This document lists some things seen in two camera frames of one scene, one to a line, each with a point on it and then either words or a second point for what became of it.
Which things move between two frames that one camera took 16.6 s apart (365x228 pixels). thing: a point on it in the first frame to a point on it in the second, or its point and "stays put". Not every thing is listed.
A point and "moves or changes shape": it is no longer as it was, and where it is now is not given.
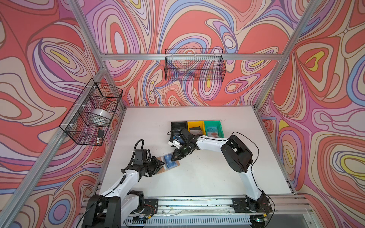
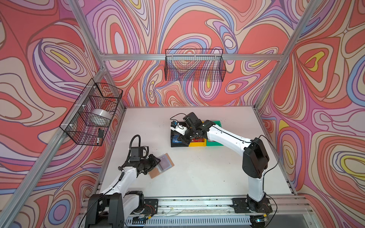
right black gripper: x=178 y=154 to x=184 y=140
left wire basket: x=88 y=123 stays put
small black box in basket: x=100 y=133 stays put
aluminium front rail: x=295 y=210 stays put
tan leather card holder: x=168 y=164 moves or changes shape
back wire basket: x=194 y=64 stays put
